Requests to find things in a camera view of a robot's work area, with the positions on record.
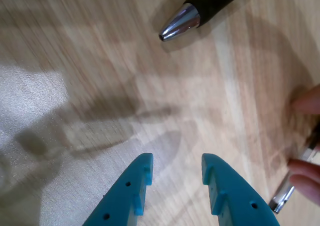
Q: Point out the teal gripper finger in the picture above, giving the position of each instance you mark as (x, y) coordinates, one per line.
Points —
(235, 201)
(125, 196)

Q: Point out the clear pen with black grip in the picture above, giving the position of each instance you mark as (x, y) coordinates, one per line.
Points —
(282, 198)

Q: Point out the black pen with chrome tip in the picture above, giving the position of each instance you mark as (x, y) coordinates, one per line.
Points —
(212, 1)

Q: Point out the person's hand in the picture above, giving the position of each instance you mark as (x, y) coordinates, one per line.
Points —
(307, 181)

